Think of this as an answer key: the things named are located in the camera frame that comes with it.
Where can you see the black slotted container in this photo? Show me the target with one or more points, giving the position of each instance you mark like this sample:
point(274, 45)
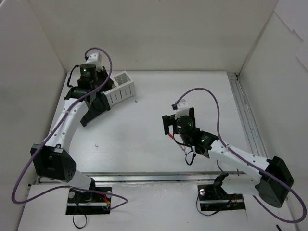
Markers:
point(100, 104)

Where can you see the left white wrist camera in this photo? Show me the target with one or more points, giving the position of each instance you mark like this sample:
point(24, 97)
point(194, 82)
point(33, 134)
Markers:
point(95, 58)

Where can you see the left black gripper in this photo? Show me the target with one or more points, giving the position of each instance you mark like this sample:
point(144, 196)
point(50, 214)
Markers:
point(98, 106)

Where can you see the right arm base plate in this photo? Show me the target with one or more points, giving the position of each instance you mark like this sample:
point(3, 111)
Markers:
point(210, 201)

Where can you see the aluminium side rail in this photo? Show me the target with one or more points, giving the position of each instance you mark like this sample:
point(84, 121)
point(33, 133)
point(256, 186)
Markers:
point(249, 125)

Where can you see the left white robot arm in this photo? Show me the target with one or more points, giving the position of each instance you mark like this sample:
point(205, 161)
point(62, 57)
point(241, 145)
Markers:
point(82, 104)

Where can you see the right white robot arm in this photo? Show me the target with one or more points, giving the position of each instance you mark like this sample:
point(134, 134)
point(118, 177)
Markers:
point(269, 176)

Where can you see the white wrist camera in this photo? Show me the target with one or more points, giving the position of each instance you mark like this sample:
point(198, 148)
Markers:
point(95, 58)
point(182, 109)

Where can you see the white slotted container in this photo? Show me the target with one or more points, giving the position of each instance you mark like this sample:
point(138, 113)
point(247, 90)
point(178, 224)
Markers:
point(122, 89)

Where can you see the aluminium front rail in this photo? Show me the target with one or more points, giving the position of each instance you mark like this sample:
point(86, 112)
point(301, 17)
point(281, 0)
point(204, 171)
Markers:
point(138, 177)

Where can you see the red pen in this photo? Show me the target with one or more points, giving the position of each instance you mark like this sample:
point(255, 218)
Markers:
point(181, 145)

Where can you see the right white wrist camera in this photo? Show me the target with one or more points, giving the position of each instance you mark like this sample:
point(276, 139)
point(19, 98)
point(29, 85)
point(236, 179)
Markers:
point(182, 109)

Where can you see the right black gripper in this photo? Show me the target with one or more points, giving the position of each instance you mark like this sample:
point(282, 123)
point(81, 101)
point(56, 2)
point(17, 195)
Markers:
point(167, 123)

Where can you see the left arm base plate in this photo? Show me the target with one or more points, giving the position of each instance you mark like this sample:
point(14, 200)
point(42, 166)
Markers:
point(86, 203)

